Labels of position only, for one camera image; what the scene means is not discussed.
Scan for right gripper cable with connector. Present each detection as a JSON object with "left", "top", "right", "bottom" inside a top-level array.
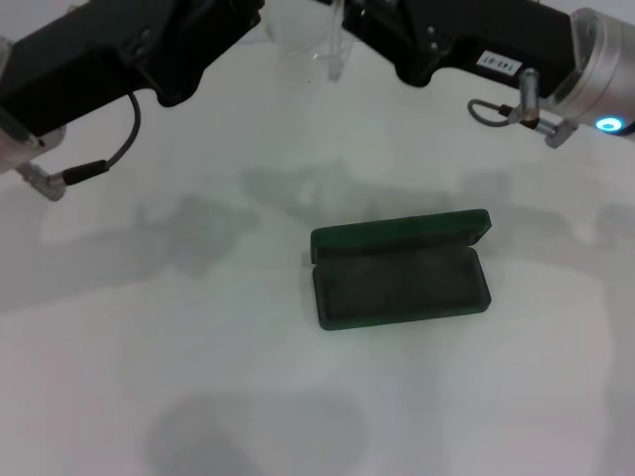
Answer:
[{"left": 467, "top": 67, "right": 579, "bottom": 148}]

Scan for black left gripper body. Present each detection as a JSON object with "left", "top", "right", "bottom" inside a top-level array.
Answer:
[{"left": 0, "top": 0, "right": 209, "bottom": 138}]

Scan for green glasses case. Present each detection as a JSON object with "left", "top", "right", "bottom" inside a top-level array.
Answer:
[{"left": 310, "top": 208, "right": 493, "bottom": 332}]

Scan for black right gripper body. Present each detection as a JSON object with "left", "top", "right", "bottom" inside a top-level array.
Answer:
[{"left": 391, "top": 0, "right": 584, "bottom": 101}]

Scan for clear plastic glasses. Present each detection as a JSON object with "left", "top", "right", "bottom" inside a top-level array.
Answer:
[{"left": 266, "top": 0, "right": 356, "bottom": 83}]

